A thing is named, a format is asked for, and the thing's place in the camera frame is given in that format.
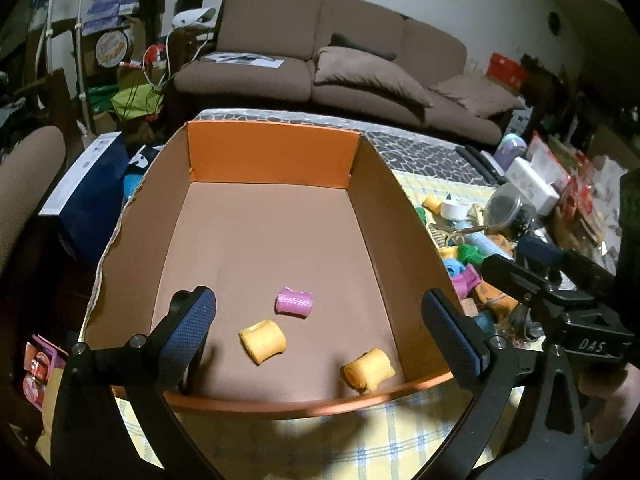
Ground blue and white carton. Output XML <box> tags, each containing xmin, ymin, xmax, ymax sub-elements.
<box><xmin>39</xmin><ymin>131</ymin><xmax>131</xmax><ymax>266</ymax></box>

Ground pink hair roller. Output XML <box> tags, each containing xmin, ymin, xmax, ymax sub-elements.
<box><xmin>275</xmin><ymin>286</ymin><xmax>315</xmax><ymax>319</ymax></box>

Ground small brown cushion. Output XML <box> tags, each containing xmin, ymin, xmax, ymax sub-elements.
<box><xmin>429</xmin><ymin>74</ymin><xmax>525</xmax><ymax>118</ymax></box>

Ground white rectangular case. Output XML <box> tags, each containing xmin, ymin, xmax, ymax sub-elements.
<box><xmin>504</xmin><ymin>156</ymin><xmax>561</xmax><ymax>216</ymax></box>

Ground yellow hair roller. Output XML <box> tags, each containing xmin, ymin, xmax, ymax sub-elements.
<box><xmin>341</xmin><ymin>348</ymin><xmax>397</xmax><ymax>392</ymax></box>
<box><xmin>238</xmin><ymin>319</ymin><xmax>287</xmax><ymax>366</ymax></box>

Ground stack of blue cartons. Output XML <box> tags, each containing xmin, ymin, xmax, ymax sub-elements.
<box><xmin>82</xmin><ymin>0</ymin><xmax>141</xmax><ymax>36</ymax></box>

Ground round printed tin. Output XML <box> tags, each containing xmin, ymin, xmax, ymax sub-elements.
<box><xmin>95</xmin><ymin>27</ymin><xmax>135</xmax><ymax>67</ymax></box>

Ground large brown cushion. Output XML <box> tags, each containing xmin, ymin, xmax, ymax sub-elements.
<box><xmin>312</xmin><ymin>46</ymin><xmax>435</xmax><ymax>109</ymax></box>

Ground red shoebox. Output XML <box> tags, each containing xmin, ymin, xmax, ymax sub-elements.
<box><xmin>487</xmin><ymin>52</ymin><xmax>530</xmax><ymax>88</ymax></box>

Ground white handheld appliance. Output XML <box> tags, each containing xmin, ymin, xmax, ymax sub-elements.
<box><xmin>171</xmin><ymin>6</ymin><xmax>217</xmax><ymax>28</ymax></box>

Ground pile of colourful hair rollers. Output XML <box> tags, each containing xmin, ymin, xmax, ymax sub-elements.
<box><xmin>417</xmin><ymin>192</ymin><xmax>531</xmax><ymax>341</ymax></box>

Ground person's right hand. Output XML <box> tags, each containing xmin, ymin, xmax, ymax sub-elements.
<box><xmin>577</xmin><ymin>367</ymin><xmax>640</xmax><ymax>466</ymax></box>

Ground white lamp pole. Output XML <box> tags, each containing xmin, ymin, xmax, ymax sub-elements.
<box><xmin>47</xmin><ymin>0</ymin><xmax>96</xmax><ymax>136</ymax></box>

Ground red snack packets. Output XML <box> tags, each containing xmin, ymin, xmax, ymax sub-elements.
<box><xmin>22</xmin><ymin>335</ymin><xmax>68</xmax><ymax>413</ymax></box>

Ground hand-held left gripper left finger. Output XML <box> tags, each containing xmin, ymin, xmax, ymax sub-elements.
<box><xmin>50</xmin><ymin>285</ymin><xmax>226</xmax><ymax>480</ymax></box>

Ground printed papers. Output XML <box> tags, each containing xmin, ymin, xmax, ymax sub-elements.
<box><xmin>204</xmin><ymin>51</ymin><xmax>286</xmax><ymax>69</ymax></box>

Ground brown sofa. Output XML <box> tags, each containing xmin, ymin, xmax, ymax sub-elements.
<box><xmin>170</xmin><ymin>0</ymin><xmax>526</xmax><ymax>148</ymax></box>

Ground white tape roll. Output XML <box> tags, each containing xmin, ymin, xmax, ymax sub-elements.
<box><xmin>440</xmin><ymin>199</ymin><xmax>473</xmax><ymax>221</ymax></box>

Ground green bag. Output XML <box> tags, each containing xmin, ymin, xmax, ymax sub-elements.
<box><xmin>110</xmin><ymin>82</ymin><xmax>166</xmax><ymax>121</ymax></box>

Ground black remote control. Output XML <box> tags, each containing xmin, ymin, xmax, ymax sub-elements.
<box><xmin>454</xmin><ymin>145</ymin><xmax>506</xmax><ymax>183</ymax></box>

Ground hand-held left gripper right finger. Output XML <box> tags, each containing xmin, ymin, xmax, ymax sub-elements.
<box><xmin>421</xmin><ymin>287</ymin><xmax>586</xmax><ymax>480</ymax></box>

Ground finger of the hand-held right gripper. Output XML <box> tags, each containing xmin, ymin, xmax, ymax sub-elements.
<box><xmin>479</xmin><ymin>254</ymin><xmax>556</xmax><ymax>306</ymax></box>
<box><xmin>516</xmin><ymin>236</ymin><xmax>568</xmax><ymax>273</ymax></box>

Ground purple round container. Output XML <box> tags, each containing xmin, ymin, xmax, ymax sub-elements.
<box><xmin>495</xmin><ymin>132</ymin><xmax>528</xmax><ymax>166</ymax></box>

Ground orange cardboard box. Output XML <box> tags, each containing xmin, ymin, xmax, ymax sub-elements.
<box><xmin>85</xmin><ymin>120</ymin><xmax>476</xmax><ymax>421</ymax></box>

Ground clear plastic jar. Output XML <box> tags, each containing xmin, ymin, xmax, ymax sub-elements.
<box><xmin>484</xmin><ymin>182</ymin><xmax>543</xmax><ymax>236</ymax></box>

